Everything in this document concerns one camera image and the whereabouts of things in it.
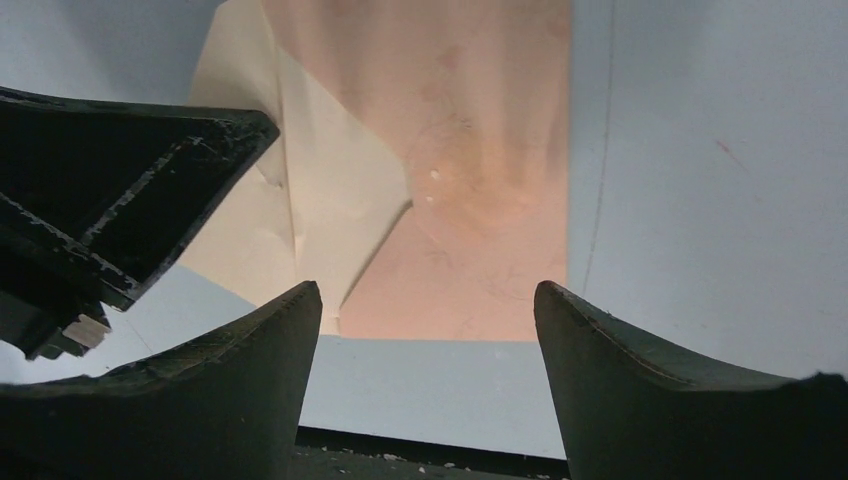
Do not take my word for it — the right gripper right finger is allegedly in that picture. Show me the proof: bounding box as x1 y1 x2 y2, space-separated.
534 281 847 479

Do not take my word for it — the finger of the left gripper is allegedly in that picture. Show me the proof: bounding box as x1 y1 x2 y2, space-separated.
1 88 279 360

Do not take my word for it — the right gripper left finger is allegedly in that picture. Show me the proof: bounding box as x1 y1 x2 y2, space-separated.
1 281 322 479

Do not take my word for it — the tan paper envelope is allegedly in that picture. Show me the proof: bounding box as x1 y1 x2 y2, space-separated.
180 1 572 342

